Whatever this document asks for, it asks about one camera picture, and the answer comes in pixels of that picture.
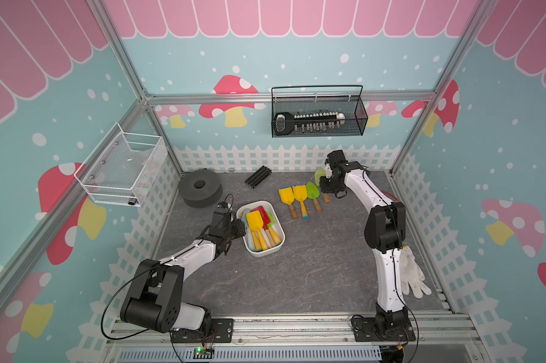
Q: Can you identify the light green shovel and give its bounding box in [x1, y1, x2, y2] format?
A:
[314, 169, 331, 204]

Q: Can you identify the green shovel wooden handle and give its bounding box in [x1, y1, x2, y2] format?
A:
[306, 181, 322, 213]

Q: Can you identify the yellow shovel blue tip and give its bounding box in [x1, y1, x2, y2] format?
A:
[292, 185, 309, 220]

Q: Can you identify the white plastic storage box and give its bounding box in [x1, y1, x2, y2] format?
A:
[236, 201, 286, 257]

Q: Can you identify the yellow shovel wooden handle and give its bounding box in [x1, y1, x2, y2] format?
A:
[279, 187, 298, 219]

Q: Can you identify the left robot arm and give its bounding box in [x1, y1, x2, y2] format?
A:
[100, 201, 246, 341]

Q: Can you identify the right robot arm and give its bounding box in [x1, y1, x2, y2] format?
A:
[320, 162, 412, 338]

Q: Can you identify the yellow shovel in box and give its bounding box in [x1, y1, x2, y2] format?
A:
[247, 211, 269, 252]

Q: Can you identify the red shovel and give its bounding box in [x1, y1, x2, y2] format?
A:
[256, 206, 281, 246]

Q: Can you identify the dark grey foam roll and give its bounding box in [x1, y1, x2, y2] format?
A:
[178, 169, 223, 208]

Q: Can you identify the black ribbed bar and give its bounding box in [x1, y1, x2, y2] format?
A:
[244, 166, 272, 188]

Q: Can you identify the black socket bit holder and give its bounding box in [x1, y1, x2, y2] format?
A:
[271, 112, 346, 136]

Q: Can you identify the white work glove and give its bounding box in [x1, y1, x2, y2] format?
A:
[400, 246, 432, 299]

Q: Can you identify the small green circuit board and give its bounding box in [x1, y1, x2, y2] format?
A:
[193, 347, 215, 359]

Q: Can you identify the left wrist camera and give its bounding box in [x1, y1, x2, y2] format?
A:
[215, 201, 233, 228]

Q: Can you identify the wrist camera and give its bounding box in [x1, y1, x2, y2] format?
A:
[215, 201, 233, 228]
[324, 150, 348, 177]

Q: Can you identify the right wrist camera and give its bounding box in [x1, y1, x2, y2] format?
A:
[324, 150, 348, 177]

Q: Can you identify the red cable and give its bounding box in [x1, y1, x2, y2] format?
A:
[377, 185, 403, 210]

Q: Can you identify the black mesh wall basket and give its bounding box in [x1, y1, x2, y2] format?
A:
[271, 85, 368, 138]

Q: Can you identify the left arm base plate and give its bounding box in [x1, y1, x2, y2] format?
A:
[170, 319, 235, 344]

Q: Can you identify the white wire wall basket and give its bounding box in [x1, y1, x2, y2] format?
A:
[74, 124, 168, 207]

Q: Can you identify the grey slotted cable duct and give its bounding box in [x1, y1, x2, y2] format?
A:
[118, 346, 383, 362]

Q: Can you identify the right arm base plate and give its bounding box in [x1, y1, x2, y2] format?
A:
[350, 315, 416, 345]

